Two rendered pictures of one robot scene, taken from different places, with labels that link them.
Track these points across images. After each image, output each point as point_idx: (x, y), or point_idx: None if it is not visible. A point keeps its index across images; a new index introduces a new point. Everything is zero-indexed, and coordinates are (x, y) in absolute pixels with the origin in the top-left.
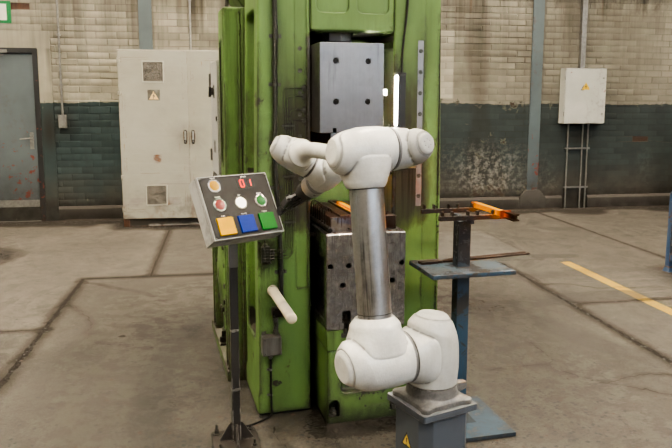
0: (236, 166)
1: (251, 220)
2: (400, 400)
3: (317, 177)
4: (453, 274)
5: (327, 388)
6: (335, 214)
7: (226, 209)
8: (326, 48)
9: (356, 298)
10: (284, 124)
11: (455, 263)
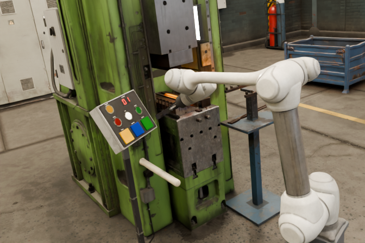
0: (90, 82)
1: (138, 126)
2: None
3: (199, 93)
4: (257, 127)
5: (188, 210)
6: None
7: (122, 123)
8: None
9: (286, 184)
10: (132, 52)
11: (250, 119)
